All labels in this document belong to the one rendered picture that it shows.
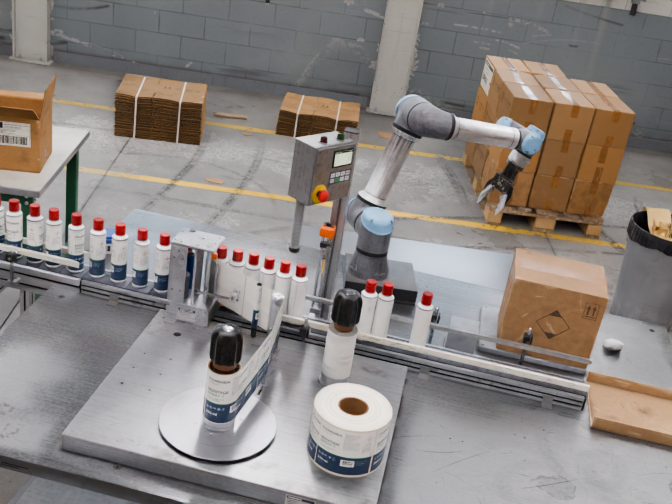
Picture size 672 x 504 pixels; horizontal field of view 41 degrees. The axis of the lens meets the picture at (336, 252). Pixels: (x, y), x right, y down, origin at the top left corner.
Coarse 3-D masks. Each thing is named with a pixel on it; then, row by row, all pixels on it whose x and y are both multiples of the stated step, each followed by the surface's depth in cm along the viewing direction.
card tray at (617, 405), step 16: (592, 384) 287; (608, 384) 288; (624, 384) 286; (640, 384) 285; (592, 400) 278; (608, 400) 280; (624, 400) 281; (640, 400) 283; (656, 400) 284; (592, 416) 271; (608, 416) 272; (624, 416) 273; (640, 416) 274; (656, 416) 276; (624, 432) 264; (640, 432) 263; (656, 432) 262
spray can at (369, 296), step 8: (368, 280) 274; (368, 288) 274; (368, 296) 274; (376, 296) 275; (368, 304) 275; (368, 312) 276; (360, 320) 278; (368, 320) 278; (360, 328) 279; (368, 328) 279
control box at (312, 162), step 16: (304, 144) 262; (320, 144) 262; (336, 144) 265; (352, 144) 269; (304, 160) 264; (320, 160) 262; (352, 160) 272; (304, 176) 265; (320, 176) 265; (288, 192) 272; (304, 192) 267; (336, 192) 273
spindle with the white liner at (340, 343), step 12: (348, 288) 248; (336, 300) 245; (348, 300) 243; (360, 300) 245; (336, 312) 246; (348, 312) 245; (360, 312) 247; (336, 324) 248; (348, 324) 246; (336, 336) 248; (348, 336) 248; (336, 348) 249; (348, 348) 250; (324, 360) 254; (336, 360) 251; (348, 360) 252; (324, 372) 255; (336, 372) 252; (348, 372) 255; (324, 384) 256
